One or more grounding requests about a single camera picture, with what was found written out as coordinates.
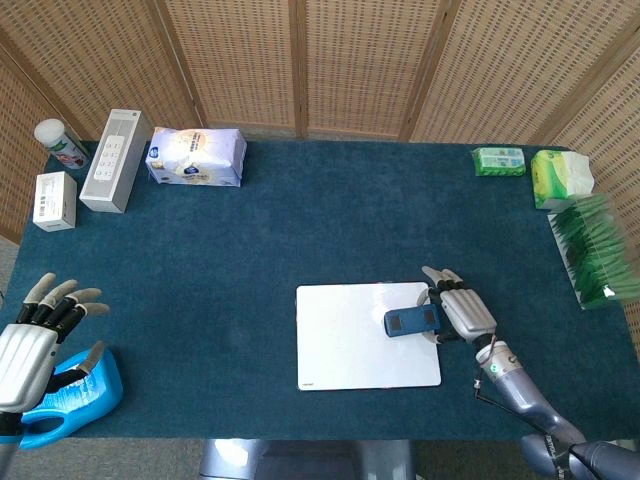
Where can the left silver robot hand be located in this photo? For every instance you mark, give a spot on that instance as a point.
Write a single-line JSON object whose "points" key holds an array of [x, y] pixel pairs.
{"points": [[25, 365]]}

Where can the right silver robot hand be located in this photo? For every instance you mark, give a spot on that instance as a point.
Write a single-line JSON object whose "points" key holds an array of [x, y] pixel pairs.
{"points": [[467, 315]]}

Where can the blue board eraser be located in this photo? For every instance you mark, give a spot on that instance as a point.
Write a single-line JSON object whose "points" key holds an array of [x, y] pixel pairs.
{"points": [[410, 321]]}

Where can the white board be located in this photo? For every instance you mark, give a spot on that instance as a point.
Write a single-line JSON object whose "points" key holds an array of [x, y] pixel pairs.
{"points": [[340, 350]]}

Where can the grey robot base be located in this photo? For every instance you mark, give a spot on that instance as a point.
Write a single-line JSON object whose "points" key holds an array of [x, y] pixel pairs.
{"points": [[300, 460]]}

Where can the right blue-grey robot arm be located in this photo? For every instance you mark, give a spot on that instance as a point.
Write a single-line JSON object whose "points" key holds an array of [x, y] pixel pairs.
{"points": [[520, 395]]}

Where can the blue detergent bottle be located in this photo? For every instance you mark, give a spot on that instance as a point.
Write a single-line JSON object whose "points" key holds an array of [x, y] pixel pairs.
{"points": [[100, 390]]}

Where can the clear box of green sachets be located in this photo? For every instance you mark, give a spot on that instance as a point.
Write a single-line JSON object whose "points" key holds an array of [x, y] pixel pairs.
{"points": [[595, 250]]}

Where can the green wet wipes pack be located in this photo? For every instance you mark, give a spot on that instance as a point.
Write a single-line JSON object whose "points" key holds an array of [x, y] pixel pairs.
{"points": [[500, 161]]}

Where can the green open tissue pack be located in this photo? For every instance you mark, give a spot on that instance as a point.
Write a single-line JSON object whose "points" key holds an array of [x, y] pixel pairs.
{"points": [[552, 177]]}

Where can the small white cardboard box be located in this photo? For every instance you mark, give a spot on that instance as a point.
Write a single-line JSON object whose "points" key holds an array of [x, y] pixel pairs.
{"points": [[55, 200]]}

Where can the blue carpet table cover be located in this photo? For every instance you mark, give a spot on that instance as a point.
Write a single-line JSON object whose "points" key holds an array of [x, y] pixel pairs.
{"points": [[200, 250]]}

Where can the white-capped cylindrical can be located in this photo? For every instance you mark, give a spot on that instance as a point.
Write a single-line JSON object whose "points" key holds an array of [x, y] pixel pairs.
{"points": [[67, 152]]}

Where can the long grey power strip box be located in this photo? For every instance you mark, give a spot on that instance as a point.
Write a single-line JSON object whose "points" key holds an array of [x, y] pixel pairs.
{"points": [[110, 165]]}

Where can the white purple tissue pack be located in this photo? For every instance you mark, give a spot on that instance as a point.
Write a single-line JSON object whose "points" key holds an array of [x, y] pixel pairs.
{"points": [[195, 157]]}

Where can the wooden woven folding screen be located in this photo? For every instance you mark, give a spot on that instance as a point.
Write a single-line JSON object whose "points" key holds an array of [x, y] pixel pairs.
{"points": [[350, 60]]}

